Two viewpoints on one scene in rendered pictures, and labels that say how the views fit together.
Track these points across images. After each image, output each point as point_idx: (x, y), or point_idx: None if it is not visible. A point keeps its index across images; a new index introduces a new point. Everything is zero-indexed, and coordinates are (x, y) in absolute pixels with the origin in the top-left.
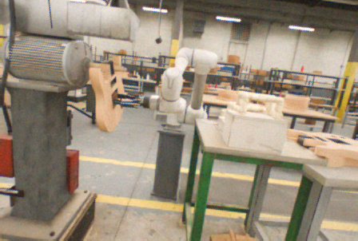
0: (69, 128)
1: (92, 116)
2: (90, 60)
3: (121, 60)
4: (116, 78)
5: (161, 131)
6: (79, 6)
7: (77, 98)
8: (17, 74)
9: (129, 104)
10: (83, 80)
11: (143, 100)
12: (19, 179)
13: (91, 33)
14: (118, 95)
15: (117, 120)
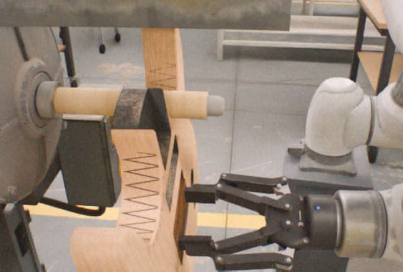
0: (31, 252)
1: (91, 211)
2: (49, 59)
3: (180, 38)
4: (176, 140)
5: (294, 179)
6: None
7: (34, 192)
8: None
9: (254, 262)
10: (41, 167)
11: (311, 231)
12: None
13: (31, 5)
14: (191, 194)
15: (192, 263)
